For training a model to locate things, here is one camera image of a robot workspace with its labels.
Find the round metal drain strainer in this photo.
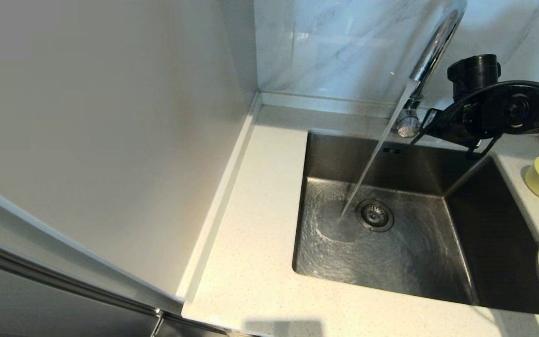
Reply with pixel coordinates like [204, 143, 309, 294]
[356, 199, 395, 233]

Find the white tall side panel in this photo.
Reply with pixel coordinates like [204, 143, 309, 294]
[0, 0, 262, 302]

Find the metal appliance handle bar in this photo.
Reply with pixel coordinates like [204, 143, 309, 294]
[0, 233, 165, 337]

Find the chrome gooseneck kitchen faucet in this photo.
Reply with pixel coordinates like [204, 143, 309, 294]
[390, 0, 467, 139]

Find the stainless steel sink basin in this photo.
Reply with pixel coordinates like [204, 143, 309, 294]
[292, 131, 539, 315]

